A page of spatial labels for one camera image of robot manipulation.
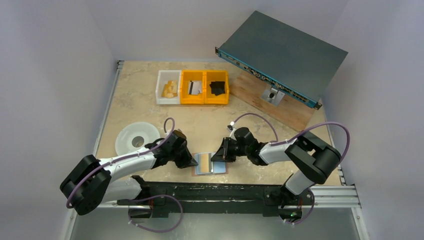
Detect gold card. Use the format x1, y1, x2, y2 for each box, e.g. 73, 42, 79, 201
198, 153, 212, 174

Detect brown leather card holder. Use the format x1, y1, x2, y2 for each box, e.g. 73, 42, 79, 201
191, 151, 230, 177

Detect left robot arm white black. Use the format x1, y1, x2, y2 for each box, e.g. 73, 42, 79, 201
59, 130, 198, 216

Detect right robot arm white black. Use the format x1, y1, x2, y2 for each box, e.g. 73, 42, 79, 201
210, 127, 342, 204

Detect gold cards in white bin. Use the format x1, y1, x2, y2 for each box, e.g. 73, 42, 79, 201
161, 80, 179, 99

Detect black card in yellow bin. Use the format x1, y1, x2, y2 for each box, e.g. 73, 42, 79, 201
209, 81, 226, 96

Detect silver card in yellow bin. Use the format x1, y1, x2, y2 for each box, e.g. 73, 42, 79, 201
187, 80, 203, 96

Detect white tape roll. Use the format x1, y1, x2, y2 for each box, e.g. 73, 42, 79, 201
115, 122, 161, 156

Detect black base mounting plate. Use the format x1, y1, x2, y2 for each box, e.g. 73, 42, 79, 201
117, 176, 315, 221

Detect plywood board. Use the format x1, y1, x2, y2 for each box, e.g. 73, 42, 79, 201
229, 72, 316, 132

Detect white plastic bin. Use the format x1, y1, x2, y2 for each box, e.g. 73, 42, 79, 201
155, 70, 182, 105

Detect middle yellow plastic bin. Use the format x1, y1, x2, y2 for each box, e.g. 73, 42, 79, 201
180, 70, 206, 105

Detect yellow plastic bin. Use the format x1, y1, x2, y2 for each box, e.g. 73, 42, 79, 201
203, 70, 230, 105
180, 70, 206, 105

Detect right yellow plastic bin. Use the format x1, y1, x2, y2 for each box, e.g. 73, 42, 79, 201
203, 70, 230, 105

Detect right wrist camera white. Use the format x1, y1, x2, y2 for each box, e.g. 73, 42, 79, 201
226, 121, 237, 137

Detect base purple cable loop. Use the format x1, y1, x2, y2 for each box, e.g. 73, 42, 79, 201
128, 194, 184, 234

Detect metal mounting bracket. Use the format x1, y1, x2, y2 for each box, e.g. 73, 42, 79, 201
261, 86, 286, 106

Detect blue grey network switch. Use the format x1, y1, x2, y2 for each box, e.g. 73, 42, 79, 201
215, 10, 348, 110

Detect aluminium frame rail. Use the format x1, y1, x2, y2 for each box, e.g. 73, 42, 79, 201
311, 185, 361, 209

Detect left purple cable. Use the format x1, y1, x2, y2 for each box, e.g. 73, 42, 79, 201
66, 117, 176, 210

